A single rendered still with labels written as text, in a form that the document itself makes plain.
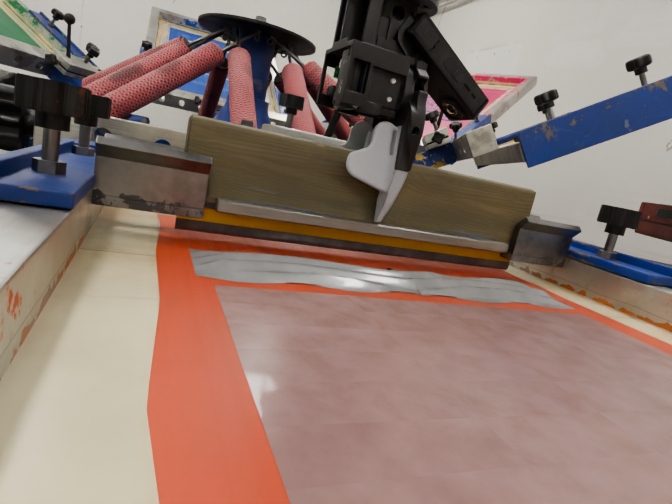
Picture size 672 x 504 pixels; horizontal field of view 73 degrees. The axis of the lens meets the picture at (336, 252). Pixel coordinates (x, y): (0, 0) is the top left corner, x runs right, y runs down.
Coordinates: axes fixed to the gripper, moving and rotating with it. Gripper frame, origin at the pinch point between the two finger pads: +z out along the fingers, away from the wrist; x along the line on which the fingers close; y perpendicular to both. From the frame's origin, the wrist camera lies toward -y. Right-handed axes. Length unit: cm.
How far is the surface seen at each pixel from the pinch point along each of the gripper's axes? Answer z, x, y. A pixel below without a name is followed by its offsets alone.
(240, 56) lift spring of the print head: -20, -63, 7
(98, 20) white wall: -71, -412, 73
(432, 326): 5.5, 18.3, 3.3
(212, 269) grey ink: 5.3, 10.6, 16.8
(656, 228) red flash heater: -3, -38, -103
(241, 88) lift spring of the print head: -13, -54, 7
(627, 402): 5.5, 27.6, -3.3
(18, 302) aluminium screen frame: 3.4, 23.4, 25.4
